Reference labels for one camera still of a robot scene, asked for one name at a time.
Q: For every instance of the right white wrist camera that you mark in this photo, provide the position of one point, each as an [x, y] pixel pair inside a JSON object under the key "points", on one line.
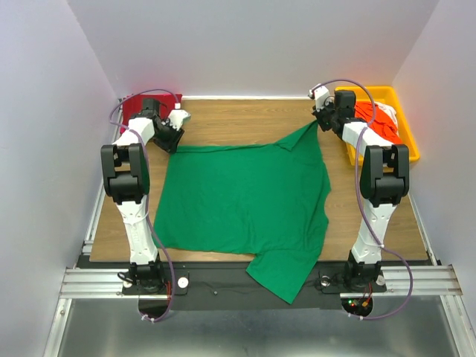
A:
{"points": [[319, 94]]}

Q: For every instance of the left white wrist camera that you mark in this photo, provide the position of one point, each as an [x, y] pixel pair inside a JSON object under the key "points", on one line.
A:
{"points": [[177, 118]]}

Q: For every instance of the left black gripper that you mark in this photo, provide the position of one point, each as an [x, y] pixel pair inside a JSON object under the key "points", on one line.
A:
{"points": [[169, 136]]}

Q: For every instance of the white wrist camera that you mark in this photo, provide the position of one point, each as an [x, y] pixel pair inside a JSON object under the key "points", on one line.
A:
{"points": [[177, 118], [319, 94]]}

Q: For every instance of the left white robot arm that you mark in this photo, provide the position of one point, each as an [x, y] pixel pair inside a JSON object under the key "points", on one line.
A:
{"points": [[126, 180]]}

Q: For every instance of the yellow plastic bin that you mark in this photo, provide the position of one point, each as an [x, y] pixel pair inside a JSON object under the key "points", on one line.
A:
{"points": [[387, 95]]}

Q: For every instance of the green t shirt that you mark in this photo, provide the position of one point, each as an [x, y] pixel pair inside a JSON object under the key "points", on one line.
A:
{"points": [[266, 200]]}

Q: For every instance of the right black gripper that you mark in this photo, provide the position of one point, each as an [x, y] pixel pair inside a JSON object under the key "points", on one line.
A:
{"points": [[322, 116]]}

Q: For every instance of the white t shirt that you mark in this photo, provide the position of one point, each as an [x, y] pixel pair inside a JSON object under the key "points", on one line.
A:
{"points": [[389, 111]]}

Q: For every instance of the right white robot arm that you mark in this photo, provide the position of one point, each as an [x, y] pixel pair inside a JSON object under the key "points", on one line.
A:
{"points": [[382, 181]]}

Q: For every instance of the right side aluminium rail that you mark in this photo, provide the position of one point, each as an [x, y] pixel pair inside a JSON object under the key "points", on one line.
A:
{"points": [[426, 241]]}

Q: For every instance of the aluminium frame rail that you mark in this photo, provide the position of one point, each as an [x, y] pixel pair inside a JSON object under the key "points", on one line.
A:
{"points": [[418, 281]]}

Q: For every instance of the folded red t shirt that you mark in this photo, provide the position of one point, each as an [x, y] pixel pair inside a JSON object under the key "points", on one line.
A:
{"points": [[134, 105]]}

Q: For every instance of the left side aluminium rail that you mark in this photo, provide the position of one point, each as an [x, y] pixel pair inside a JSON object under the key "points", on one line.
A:
{"points": [[98, 202]]}

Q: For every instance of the orange t shirt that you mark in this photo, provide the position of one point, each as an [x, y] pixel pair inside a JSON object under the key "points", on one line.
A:
{"points": [[380, 123]]}

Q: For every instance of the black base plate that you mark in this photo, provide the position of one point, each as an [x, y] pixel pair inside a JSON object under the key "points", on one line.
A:
{"points": [[227, 286]]}

